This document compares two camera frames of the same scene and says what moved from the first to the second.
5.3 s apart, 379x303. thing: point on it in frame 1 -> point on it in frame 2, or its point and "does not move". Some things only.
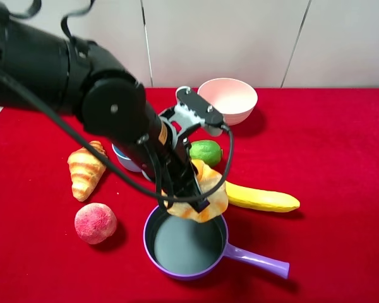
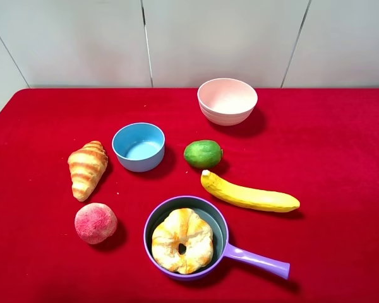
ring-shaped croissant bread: [207, 180] -> [182, 226]
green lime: [205, 150] does not move
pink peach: [95, 223] does not move
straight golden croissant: [86, 171] does not move
